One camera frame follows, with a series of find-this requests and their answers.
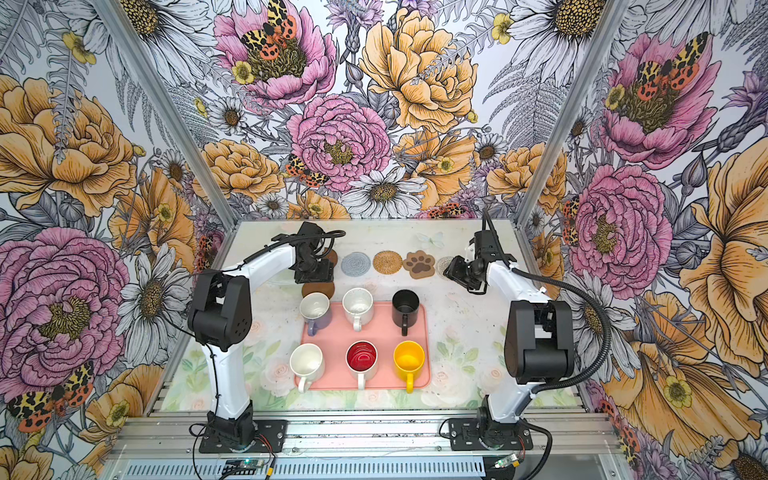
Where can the brown paw shaped coaster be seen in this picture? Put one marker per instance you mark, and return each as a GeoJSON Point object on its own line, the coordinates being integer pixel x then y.
{"type": "Point", "coordinates": [419, 264]}

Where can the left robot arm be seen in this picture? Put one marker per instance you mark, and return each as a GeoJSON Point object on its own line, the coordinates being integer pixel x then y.
{"type": "Point", "coordinates": [220, 317]}

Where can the yellow mug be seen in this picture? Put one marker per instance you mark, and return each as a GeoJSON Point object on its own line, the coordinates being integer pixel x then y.
{"type": "Point", "coordinates": [409, 358]}

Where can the green circuit board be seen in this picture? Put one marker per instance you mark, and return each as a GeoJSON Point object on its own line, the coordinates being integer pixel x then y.
{"type": "Point", "coordinates": [242, 467]}

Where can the lavender mug white inside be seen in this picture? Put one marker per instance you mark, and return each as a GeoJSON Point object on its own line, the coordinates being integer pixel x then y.
{"type": "Point", "coordinates": [315, 309]}

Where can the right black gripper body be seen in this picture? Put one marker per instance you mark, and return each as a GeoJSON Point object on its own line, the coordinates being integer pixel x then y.
{"type": "Point", "coordinates": [464, 273]}

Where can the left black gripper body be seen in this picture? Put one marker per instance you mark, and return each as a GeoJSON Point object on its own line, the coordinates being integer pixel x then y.
{"type": "Point", "coordinates": [313, 270]}

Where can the red inside mug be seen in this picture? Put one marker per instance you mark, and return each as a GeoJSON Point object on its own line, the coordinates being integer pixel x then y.
{"type": "Point", "coordinates": [362, 361]}

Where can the pink silicone tray mat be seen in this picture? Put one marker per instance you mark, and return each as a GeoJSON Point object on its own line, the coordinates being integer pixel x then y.
{"type": "Point", "coordinates": [335, 340]}

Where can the black mug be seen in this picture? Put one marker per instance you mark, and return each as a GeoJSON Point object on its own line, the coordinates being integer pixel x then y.
{"type": "Point", "coordinates": [405, 307]}

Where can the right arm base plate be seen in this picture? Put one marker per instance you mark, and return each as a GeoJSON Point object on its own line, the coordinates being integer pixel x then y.
{"type": "Point", "coordinates": [465, 434]}

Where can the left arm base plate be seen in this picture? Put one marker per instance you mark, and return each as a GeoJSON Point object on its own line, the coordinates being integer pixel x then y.
{"type": "Point", "coordinates": [254, 436]}

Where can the beige woven small coaster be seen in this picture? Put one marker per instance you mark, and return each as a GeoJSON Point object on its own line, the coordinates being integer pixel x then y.
{"type": "Point", "coordinates": [442, 265]}

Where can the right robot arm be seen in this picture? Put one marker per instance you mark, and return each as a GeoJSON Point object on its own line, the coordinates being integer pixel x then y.
{"type": "Point", "coordinates": [538, 346]}

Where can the aluminium front rail frame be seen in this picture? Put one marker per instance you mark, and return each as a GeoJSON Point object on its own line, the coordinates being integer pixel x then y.
{"type": "Point", "coordinates": [405, 444]}

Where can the large plain wooden coaster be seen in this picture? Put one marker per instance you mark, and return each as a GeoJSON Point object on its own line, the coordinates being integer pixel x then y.
{"type": "Point", "coordinates": [325, 288]}

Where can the scratched dark wooden coaster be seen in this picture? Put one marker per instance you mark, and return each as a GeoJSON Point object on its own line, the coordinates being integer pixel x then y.
{"type": "Point", "coordinates": [333, 258]}

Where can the tan rattan round coaster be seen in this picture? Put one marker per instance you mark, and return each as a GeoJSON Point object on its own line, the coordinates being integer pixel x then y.
{"type": "Point", "coordinates": [387, 262]}

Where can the grey woven round coaster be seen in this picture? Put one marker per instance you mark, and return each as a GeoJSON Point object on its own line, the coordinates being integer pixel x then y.
{"type": "Point", "coordinates": [356, 264]}

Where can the white speckled mug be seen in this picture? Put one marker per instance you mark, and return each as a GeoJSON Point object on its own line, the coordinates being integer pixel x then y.
{"type": "Point", "coordinates": [358, 305]}

